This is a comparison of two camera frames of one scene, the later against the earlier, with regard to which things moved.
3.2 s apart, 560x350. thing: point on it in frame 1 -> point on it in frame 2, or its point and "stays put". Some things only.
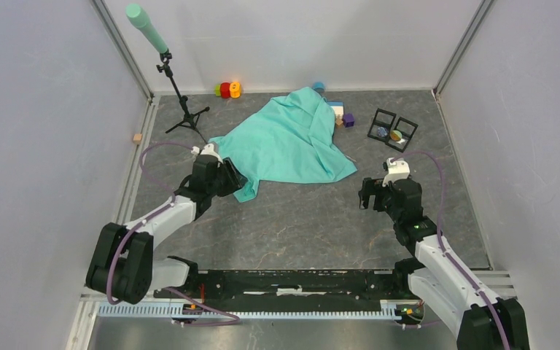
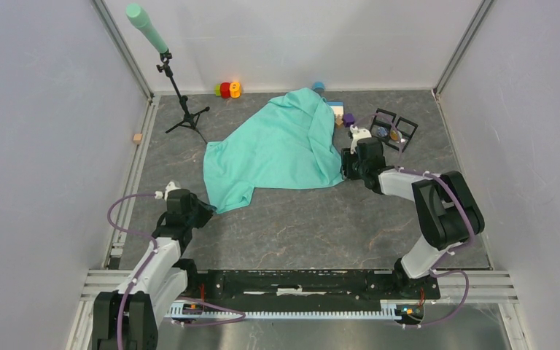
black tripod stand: [189, 120] stays put
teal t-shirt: [289, 139] stays put
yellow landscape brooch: [396, 135] stays put
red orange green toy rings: [227, 90] stays put
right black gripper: [368, 187] -> [346, 160]
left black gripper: [235, 181] -> [205, 214]
